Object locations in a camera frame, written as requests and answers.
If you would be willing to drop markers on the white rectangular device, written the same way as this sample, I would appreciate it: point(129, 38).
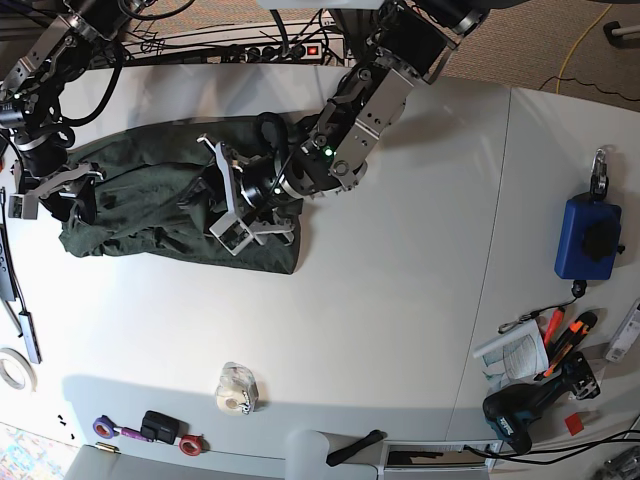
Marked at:
point(625, 336)

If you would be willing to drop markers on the red tape roll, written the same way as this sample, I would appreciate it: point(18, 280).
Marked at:
point(191, 445)

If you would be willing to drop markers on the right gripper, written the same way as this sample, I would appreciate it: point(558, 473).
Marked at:
point(44, 178)

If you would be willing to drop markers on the white tape roll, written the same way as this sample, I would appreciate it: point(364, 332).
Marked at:
point(16, 372)

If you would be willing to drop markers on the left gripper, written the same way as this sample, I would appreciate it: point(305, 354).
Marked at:
point(239, 194)

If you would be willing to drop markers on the grey usb hub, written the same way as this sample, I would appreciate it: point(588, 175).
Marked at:
point(30, 337)

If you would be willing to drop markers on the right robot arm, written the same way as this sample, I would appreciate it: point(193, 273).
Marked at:
point(32, 123)

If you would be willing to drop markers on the dark green t-shirt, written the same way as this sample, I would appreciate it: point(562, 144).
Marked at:
point(146, 169)

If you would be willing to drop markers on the clear tape rolls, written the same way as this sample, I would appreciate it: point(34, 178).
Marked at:
point(237, 392)

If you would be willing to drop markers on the black action camera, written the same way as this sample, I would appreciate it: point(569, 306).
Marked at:
point(156, 426)

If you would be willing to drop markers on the black strap handle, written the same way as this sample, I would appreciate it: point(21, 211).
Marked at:
point(340, 456)

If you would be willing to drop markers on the red square sticker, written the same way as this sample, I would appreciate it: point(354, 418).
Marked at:
point(574, 424)

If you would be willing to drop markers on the orange black utility knife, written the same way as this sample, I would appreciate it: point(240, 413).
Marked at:
point(568, 341)

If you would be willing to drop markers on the dark teal cordless drill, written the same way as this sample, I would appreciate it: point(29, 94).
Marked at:
point(510, 411)

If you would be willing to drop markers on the black power strip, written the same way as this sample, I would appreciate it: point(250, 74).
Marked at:
point(304, 53)

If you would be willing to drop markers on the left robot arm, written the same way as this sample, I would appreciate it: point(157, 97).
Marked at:
point(409, 43)

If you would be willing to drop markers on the purple tape roll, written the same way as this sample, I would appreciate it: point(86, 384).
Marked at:
point(104, 427)

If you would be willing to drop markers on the rolled paper sheet with drawing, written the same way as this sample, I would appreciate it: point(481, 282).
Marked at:
point(517, 354)

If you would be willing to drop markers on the blue box with black knob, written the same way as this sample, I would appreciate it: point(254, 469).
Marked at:
point(590, 233)

